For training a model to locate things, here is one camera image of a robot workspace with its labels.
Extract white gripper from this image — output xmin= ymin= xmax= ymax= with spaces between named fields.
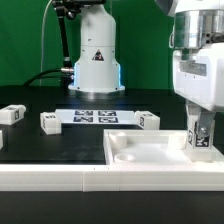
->
xmin=173 ymin=43 xmax=224 ymax=136

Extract white square tabletop part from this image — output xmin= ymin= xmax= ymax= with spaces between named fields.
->
xmin=102 ymin=129 xmax=224 ymax=165

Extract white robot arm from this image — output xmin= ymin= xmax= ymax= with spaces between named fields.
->
xmin=70 ymin=0 xmax=224 ymax=135

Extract white sheet with AprilTags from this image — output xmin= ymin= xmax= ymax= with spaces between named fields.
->
xmin=55 ymin=109 xmax=136 ymax=125

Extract white U-shaped obstacle fence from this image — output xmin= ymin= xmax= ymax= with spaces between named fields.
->
xmin=0 ymin=164 xmax=224 ymax=192

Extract black cable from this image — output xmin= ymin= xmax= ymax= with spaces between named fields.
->
xmin=22 ymin=68 xmax=73 ymax=88

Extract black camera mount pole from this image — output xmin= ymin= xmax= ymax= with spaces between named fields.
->
xmin=52 ymin=0 xmax=106 ymax=75

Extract grey cable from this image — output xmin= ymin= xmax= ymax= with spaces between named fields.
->
xmin=38 ymin=0 xmax=54 ymax=87

